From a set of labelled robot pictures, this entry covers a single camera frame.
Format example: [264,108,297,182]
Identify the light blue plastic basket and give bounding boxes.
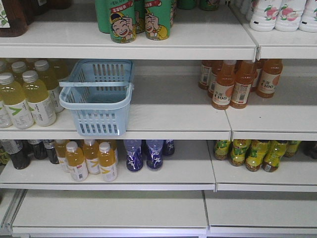
[59,59,134,136]

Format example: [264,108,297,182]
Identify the blue sports drink bottle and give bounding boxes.
[146,140,163,171]
[162,139,175,156]
[124,139,143,172]

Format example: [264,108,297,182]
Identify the yellow orange drink bottle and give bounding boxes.
[98,142,117,182]
[55,139,70,173]
[83,139,100,175]
[66,141,88,181]

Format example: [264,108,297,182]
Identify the orange juice bottle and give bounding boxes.
[230,60,256,109]
[256,59,283,98]
[211,60,236,110]

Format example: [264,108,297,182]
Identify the yellow label iced tea bottle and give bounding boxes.
[230,139,252,166]
[245,140,270,172]
[262,140,288,172]
[214,140,231,160]
[284,140,301,158]

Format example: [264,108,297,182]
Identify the green cartoon tea can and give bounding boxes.
[107,0,136,44]
[144,0,171,41]

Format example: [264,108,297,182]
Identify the dark tea bottle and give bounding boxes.
[27,139,47,160]
[0,139,30,170]
[43,139,59,164]

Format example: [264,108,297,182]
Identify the pale green drink bottle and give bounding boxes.
[0,72,34,129]
[0,72,12,128]
[34,59,64,113]
[22,70,56,127]

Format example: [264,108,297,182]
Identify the white peach drink bottle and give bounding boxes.
[299,0,317,33]
[249,0,282,32]
[275,0,306,32]

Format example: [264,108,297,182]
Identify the plastic cola bottle red label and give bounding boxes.
[304,141,317,159]

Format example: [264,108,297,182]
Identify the brown tea bottle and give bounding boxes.
[0,0,28,37]

